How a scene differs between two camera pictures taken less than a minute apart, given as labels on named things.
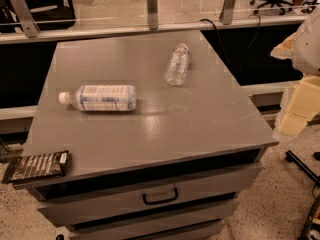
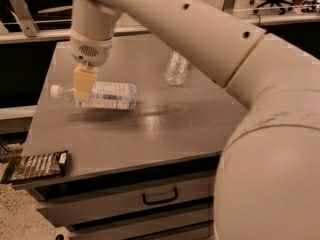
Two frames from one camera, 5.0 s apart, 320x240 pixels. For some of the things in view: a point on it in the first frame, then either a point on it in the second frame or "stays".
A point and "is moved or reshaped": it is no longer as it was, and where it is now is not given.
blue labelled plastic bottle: x=102 y=97 is moved or reshaped
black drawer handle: x=160 y=201 stays
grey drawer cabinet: x=175 y=167 stays
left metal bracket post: x=27 y=21 stays
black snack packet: x=49 y=164 stays
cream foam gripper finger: x=300 y=104 to x=88 y=54
